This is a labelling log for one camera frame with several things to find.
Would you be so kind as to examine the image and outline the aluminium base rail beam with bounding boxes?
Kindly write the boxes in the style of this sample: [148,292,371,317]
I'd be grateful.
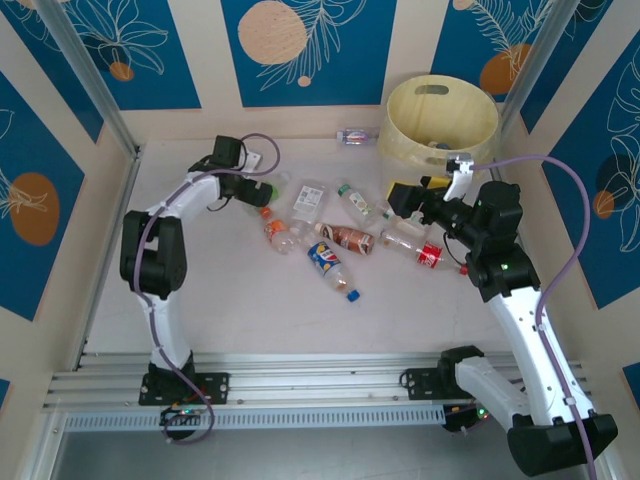
[42,352,596,412]

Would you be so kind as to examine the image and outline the green label plastic bottle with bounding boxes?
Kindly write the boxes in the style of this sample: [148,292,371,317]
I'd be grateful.
[244,170,292,216]

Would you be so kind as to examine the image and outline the blue yellow label soda bottle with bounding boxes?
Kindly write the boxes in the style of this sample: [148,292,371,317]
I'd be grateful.
[306,241,362,304]

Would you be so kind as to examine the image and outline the small clear bottle pink label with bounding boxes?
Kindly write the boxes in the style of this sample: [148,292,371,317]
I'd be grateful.
[335,128,382,146]

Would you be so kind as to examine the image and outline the orange soda plastic bottle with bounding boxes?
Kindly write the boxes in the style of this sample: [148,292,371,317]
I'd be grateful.
[262,206,300,256]

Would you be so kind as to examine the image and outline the clear bottle white label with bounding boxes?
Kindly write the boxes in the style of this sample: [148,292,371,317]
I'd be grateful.
[288,178,327,236]

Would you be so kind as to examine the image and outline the small circuit board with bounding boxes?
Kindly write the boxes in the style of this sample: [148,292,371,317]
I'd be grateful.
[442,403,491,435]
[158,405,206,427]

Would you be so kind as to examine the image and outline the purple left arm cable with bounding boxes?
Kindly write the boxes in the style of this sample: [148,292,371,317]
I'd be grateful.
[130,132,281,446]

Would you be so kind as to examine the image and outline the yellow round plastic bin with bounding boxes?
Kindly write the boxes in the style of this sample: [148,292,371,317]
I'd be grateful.
[377,73,501,176]

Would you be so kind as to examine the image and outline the grey metal panel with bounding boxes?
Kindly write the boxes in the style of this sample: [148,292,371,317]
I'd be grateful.
[29,428,601,480]

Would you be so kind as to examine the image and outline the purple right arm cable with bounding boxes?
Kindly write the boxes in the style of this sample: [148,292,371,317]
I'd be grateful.
[472,154,599,480]

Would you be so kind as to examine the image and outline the aluminium frame post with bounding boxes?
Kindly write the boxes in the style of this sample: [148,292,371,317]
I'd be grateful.
[487,0,584,156]
[35,0,144,159]

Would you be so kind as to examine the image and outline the clear bottle green cap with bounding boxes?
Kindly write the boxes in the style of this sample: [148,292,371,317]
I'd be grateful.
[373,198,441,236]

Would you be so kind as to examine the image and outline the flower label plastic bottle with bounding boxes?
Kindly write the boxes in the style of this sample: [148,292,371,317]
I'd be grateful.
[333,182,377,226]

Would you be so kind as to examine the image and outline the grey slotted cable duct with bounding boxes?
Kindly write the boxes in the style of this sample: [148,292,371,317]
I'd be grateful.
[63,404,446,432]

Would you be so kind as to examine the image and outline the brown coffee plastic bottle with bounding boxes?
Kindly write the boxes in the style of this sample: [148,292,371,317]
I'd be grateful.
[314,222,377,256]

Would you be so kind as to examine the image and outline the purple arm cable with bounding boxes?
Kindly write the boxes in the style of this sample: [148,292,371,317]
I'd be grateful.
[472,154,599,480]
[130,132,281,446]

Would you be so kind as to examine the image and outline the red label cola bottle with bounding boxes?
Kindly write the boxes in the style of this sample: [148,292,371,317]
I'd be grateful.
[378,229,470,275]

